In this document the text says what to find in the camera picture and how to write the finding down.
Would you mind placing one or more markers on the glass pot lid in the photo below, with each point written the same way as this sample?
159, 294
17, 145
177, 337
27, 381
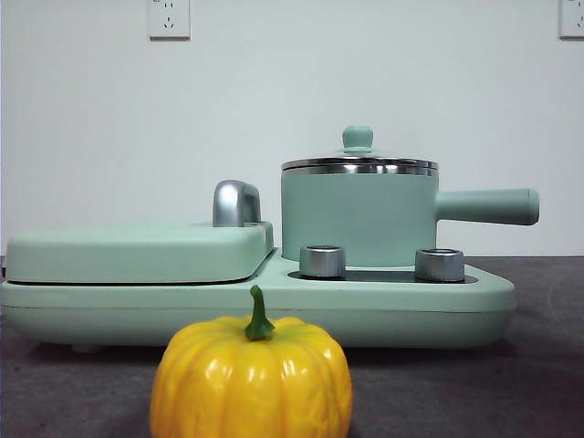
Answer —
358, 137

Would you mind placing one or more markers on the yellow pumpkin with green stem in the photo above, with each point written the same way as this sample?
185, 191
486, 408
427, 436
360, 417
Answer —
251, 388

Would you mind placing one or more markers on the silver control knob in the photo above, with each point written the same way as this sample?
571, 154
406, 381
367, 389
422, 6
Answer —
321, 262
439, 264

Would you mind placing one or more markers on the black control panel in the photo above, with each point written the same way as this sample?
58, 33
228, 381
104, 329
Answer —
381, 275

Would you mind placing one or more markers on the mint green breakfast machine base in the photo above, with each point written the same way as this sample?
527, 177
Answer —
388, 315

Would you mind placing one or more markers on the mint green grill cover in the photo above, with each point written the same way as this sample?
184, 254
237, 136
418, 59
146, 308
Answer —
137, 251

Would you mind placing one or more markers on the white wall socket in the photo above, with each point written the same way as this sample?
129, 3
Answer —
572, 20
169, 20

